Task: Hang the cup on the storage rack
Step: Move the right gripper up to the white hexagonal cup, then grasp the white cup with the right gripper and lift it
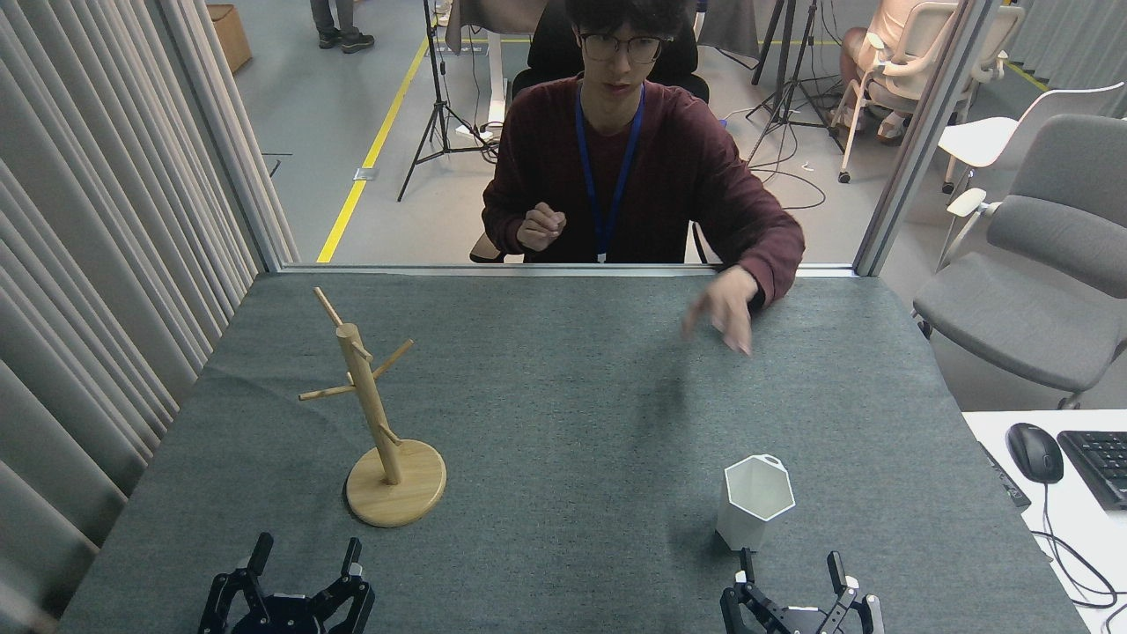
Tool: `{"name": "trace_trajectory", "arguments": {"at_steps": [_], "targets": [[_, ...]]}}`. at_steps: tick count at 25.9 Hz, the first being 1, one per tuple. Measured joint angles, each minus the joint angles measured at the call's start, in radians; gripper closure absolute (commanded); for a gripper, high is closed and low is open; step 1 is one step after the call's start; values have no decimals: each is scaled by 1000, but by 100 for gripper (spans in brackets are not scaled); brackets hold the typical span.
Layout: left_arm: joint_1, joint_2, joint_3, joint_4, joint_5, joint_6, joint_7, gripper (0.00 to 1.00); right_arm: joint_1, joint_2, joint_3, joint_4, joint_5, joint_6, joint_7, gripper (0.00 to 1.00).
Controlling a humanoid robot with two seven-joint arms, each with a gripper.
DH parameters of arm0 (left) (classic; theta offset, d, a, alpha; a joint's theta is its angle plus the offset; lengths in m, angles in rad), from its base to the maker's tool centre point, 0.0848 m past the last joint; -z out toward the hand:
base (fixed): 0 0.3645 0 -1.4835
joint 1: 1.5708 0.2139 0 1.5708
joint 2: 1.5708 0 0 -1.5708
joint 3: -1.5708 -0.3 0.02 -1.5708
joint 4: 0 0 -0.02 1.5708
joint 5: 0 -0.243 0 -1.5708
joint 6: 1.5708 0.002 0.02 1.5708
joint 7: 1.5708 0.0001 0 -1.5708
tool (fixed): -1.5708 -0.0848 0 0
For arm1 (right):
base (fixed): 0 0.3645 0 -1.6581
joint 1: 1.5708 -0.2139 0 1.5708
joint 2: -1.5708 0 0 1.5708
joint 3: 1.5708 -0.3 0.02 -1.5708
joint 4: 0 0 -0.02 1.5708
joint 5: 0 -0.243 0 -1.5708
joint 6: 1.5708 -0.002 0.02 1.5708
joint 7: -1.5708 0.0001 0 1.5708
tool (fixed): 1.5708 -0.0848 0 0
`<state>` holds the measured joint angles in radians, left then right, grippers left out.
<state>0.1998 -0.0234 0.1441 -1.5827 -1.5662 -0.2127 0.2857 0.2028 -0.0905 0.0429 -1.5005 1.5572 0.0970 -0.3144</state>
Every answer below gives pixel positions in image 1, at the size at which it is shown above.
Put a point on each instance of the white background table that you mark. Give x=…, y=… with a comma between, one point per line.
x=495, y=62

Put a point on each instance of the grey felt table cover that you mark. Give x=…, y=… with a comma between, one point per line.
x=572, y=414

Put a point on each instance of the black flat bar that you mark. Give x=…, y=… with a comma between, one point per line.
x=1004, y=475

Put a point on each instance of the person's right hand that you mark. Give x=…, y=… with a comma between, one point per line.
x=540, y=227

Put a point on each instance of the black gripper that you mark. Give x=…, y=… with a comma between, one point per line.
x=803, y=622
x=286, y=616

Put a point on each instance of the white wheeled office chair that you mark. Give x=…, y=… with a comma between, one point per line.
x=933, y=44

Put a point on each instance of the person's left hand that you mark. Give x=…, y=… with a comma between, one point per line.
x=729, y=308

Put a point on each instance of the black keyboard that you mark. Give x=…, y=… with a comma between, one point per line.
x=1101, y=467

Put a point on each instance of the white hexagonal cup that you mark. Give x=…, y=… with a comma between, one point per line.
x=753, y=502

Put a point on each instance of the pleated grey curtain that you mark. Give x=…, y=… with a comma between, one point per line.
x=88, y=264
x=1074, y=44

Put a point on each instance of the seated background person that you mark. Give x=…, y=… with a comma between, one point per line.
x=867, y=62

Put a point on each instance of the white plastic chair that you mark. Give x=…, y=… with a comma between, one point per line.
x=986, y=136

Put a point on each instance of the white desk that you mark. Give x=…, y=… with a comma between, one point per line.
x=1074, y=546

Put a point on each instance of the wooden cup rack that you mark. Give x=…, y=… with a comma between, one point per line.
x=387, y=458

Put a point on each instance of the grey upholstered chair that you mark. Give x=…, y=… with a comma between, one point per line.
x=1039, y=291

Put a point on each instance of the cardboard box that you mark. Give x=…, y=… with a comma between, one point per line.
x=231, y=35

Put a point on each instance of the black computer mouse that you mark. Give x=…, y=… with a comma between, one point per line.
x=1034, y=451

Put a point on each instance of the silver table rail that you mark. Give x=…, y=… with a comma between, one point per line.
x=440, y=269

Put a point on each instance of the black-rimmed glasses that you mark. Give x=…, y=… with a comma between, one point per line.
x=621, y=47

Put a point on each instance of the black tripod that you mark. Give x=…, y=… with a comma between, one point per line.
x=438, y=106
x=785, y=88

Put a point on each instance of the black office chair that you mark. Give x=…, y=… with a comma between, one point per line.
x=687, y=79

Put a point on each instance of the standing background person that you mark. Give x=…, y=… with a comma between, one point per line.
x=339, y=26

